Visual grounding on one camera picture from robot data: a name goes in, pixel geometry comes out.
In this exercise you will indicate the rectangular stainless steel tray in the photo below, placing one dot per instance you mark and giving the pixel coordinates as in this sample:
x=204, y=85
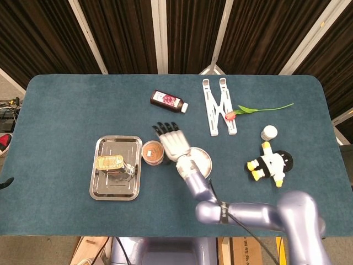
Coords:
x=115, y=190

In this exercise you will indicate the lavender robot torso base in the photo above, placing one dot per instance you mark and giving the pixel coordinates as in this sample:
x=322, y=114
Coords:
x=171, y=254

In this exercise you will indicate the dark juice bottle white cap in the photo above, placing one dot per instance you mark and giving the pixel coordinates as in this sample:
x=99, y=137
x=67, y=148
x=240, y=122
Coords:
x=165, y=100

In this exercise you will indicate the white frame post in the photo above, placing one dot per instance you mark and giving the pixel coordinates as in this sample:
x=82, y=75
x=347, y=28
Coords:
x=88, y=38
x=160, y=36
x=223, y=27
x=311, y=36

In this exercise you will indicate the penguin plush toy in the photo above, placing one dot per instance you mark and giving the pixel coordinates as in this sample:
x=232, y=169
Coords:
x=271, y=163

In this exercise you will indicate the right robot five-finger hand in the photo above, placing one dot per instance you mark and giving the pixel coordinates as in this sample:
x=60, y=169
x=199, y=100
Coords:
x=173, y=143

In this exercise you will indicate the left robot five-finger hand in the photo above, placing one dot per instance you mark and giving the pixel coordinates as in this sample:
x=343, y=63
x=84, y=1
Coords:
x=5, y=183

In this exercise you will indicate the brown cardboard box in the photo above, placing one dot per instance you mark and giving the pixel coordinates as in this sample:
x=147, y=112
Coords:
x=237, y=252

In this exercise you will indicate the gold sardine tin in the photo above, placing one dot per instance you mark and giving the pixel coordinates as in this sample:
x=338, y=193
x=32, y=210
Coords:
x=110, y=162

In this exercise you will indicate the small white jar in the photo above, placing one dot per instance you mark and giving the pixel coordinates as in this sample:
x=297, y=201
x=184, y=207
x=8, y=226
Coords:
x=269, y=132

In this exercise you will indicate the dark brown curtain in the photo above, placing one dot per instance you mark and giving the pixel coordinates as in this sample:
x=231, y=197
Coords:
x=124, y=33

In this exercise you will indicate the red and black shoe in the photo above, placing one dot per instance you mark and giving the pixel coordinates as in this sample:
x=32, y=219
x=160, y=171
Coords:
x=5, y=142

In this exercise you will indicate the white folding laptop stand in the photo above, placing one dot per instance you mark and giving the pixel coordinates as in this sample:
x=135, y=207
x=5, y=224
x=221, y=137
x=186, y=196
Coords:
x=213, y=124

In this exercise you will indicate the artificial pink tulip flower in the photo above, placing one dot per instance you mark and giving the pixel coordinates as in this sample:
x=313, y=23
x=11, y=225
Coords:
x=230, y=116

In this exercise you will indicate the blue felt table cover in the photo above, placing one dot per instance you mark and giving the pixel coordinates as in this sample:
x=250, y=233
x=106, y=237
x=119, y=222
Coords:
x=69, y=110

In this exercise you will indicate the light wooden crate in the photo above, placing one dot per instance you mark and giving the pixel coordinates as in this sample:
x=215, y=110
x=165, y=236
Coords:
x=88, y=248

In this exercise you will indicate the round stainless steel plate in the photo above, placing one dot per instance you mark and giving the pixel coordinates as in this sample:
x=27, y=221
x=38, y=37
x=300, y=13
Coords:
x=204, y=163

